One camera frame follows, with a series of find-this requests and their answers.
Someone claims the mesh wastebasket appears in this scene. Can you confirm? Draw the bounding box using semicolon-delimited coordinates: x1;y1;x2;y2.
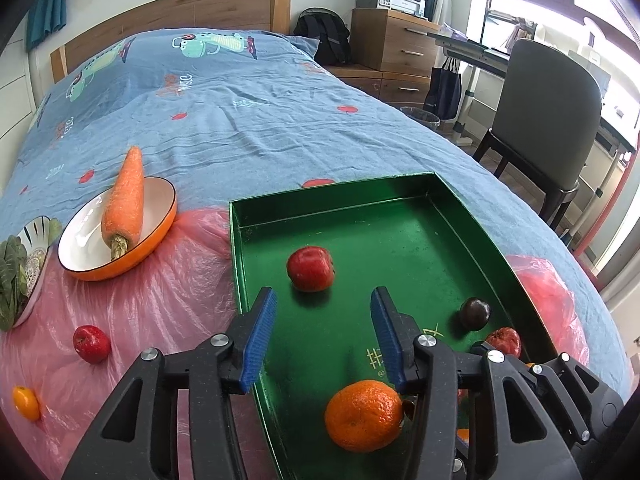
399;105;441;131

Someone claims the red apple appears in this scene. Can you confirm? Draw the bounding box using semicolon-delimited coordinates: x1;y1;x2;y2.
486;327;522;359
286;246;335;292
72;325;112;365

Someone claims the white patterned plate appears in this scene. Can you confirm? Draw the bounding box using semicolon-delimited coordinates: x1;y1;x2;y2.
10;216;63;330

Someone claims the low wooden nightstand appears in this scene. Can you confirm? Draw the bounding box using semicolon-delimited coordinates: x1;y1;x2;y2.
332;64;435;110

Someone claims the dark blue shopping bag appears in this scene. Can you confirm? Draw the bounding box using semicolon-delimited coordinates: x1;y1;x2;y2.
424;57;463;121

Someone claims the green bok choy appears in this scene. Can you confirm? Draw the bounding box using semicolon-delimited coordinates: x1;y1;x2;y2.
0;236;31;332

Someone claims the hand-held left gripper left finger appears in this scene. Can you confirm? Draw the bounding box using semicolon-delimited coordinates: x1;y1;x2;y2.
60;286;278;480

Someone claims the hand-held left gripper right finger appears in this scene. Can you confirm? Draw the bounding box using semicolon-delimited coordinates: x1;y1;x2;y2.
370;286;581;480

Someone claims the grey chair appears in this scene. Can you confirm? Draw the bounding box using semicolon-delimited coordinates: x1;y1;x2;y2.
472;38;603;231

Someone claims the wooden drawer cabinet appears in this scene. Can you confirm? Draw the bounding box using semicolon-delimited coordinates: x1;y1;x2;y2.
350;8;443;73

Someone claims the orange shallow bowl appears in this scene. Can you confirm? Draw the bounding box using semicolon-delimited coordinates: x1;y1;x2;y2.
57;177;179;282

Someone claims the grey desk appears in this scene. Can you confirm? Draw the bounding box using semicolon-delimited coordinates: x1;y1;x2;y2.
427;30;640;201

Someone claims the pink plastic sheet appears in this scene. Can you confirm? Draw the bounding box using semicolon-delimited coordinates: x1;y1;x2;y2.
0;205;591;480

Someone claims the small orange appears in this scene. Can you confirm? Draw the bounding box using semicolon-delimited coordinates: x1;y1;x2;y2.
12;385;42;422

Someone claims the green shallow box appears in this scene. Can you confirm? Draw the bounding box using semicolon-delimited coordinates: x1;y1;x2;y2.
228;172;561;480

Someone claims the wooden bed headboard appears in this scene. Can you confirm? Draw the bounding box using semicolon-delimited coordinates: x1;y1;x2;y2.
50;0;292;83

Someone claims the black backpack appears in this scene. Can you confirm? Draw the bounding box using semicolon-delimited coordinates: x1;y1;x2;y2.
293;7;352;66

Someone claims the carrot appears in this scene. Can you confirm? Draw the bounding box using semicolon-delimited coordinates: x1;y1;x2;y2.
100;146;146;262

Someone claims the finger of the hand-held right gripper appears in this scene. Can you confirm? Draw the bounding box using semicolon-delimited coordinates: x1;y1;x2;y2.
507;357;588;448
542;352;608;398

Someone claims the dark plum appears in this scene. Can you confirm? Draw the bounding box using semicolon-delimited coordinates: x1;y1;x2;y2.
459;297;492;332

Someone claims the white wardrobe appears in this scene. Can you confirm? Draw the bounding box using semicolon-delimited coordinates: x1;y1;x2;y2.
0;25;38;161

